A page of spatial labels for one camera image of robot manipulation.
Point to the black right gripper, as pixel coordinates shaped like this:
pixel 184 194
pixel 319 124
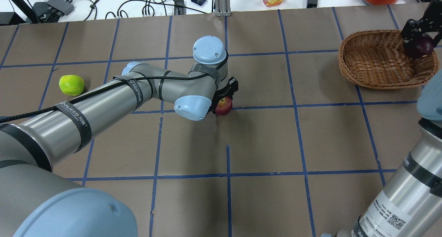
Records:
pixel 416 30

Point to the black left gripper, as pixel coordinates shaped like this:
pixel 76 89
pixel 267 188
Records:
pixel 224 90

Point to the dark red apple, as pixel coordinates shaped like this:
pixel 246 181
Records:
pixel 420 46

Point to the red yellow apple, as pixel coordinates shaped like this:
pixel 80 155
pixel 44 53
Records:
pixel 224 106

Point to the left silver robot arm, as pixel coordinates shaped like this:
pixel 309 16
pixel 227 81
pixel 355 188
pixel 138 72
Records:
pixel 35 202

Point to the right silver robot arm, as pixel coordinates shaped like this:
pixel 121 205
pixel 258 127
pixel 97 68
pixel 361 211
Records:
pixel 410 202

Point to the woven wicker basket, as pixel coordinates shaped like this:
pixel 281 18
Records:
pixel 376 59

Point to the green apple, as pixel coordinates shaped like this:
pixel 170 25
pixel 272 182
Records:
pixel 71 85

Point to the black usb hub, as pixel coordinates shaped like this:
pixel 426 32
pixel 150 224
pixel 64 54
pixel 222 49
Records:
pixel 62 6

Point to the black monitor stand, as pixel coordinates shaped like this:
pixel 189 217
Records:
pixel 28 10

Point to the aluminium frame post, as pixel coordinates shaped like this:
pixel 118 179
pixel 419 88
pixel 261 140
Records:
pixel 222 8

